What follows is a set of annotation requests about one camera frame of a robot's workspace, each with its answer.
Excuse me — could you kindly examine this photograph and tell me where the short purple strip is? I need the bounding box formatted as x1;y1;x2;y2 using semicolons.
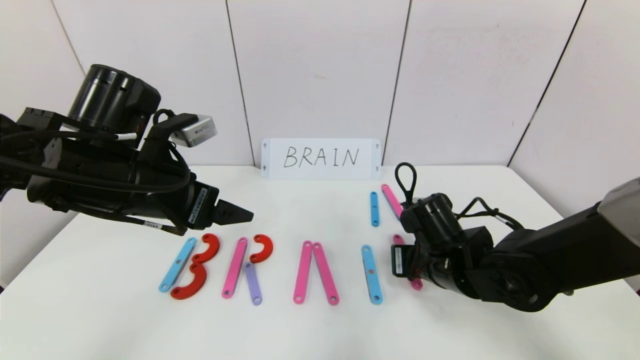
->
244;262;263;306

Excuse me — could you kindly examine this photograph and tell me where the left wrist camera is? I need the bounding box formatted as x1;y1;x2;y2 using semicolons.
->
150;114;218;149

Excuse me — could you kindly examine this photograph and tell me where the white BRAIN word card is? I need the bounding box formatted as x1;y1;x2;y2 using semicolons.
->
261;138;382;180

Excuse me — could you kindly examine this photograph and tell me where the black looped right arm cable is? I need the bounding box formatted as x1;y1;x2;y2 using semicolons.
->
394;162;418;207

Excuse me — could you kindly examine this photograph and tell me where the blue strip with middle hole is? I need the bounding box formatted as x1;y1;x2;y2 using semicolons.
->
361;244;384;305

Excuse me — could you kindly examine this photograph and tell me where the pink strip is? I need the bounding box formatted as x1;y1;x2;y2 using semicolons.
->
393;234;424;292
293;240;314;305
222;237;248;300
312;242;340;306
381;184;404;221

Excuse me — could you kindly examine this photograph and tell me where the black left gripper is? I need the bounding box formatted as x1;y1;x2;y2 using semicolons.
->
127;157;254;234

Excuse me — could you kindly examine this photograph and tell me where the red curved piece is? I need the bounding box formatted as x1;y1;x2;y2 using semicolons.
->
192;233;221;265
170;263;208;301
248;234;274;264

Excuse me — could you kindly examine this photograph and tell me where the long light blue strip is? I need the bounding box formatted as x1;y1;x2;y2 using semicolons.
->
159;237;198;293

